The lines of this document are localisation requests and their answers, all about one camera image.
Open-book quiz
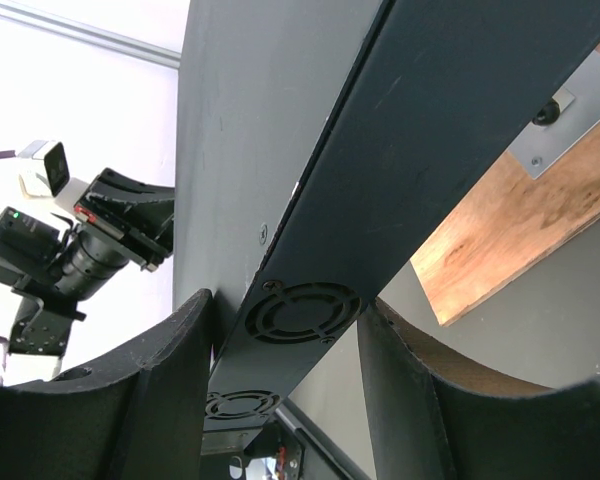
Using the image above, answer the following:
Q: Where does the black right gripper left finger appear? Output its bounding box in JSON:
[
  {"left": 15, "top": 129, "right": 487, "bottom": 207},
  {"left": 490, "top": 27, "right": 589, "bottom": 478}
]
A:
[{"left": 0, "top": 289, "right": 214, "bottom": 479}]

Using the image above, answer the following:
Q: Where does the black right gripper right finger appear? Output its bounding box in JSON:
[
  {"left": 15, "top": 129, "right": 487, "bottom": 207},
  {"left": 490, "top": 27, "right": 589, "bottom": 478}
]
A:
[{"left": 357, "top": 301, "right": 600, "bottom": 479}]

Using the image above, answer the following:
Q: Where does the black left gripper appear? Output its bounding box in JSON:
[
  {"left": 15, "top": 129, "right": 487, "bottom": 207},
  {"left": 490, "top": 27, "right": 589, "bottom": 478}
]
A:
[{"left": 73, "top": 168, "right": 175, "bottom": 272}]

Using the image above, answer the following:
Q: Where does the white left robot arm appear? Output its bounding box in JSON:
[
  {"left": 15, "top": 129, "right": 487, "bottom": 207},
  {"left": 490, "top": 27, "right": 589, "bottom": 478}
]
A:
[{"left": 0, "top": 168, "right": 176, "bottom": 361}]

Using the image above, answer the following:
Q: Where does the wooden board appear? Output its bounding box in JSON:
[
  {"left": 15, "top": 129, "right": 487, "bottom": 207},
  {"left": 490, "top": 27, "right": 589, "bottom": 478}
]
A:
[{"left": 411, "top": 44, "right": 600, "bottom": 325}]

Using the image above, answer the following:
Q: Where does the dark blue network switch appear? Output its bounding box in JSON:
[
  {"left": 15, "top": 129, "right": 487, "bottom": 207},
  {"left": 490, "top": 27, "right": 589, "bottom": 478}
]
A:
[{"left": 174, "top": 1, "right": 600, "bottom": 453}]

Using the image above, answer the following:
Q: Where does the metal post with bracket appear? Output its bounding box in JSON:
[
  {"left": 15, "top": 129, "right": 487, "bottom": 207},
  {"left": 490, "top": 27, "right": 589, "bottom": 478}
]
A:
[{"left": 509, "top": 52, "right": 600, "bottom": 180}]

